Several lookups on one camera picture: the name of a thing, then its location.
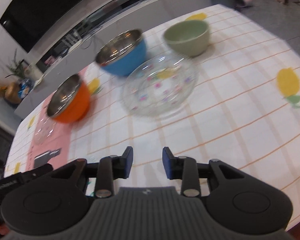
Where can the left potted grass plant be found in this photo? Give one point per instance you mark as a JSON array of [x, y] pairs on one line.
[[17, 67]]

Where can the orange steel bowl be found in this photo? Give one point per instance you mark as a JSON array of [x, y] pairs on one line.
[[70, 102]]

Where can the black wall television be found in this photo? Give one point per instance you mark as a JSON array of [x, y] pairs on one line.
[[28, 20]]

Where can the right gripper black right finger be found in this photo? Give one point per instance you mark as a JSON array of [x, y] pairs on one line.
[[232, 198]]

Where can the small clear glass bowl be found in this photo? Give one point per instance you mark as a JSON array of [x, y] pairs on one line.
[[44, 130]]

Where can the clear glass flower bowl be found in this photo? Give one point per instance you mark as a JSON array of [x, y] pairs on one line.
[[159, 85]]

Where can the blue steel bowl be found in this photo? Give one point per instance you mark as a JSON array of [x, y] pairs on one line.
[[123, 54]]

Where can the white wifi router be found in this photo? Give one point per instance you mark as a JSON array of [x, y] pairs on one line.
[[72, 40]]

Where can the pink restaurant placemat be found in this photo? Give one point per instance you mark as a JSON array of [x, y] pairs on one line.
[[59, 143]]

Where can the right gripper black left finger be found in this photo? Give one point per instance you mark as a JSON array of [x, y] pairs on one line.
[[61, 198]]

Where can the green ceramic bowl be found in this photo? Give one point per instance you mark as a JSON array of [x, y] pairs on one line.
[[190, 38]]

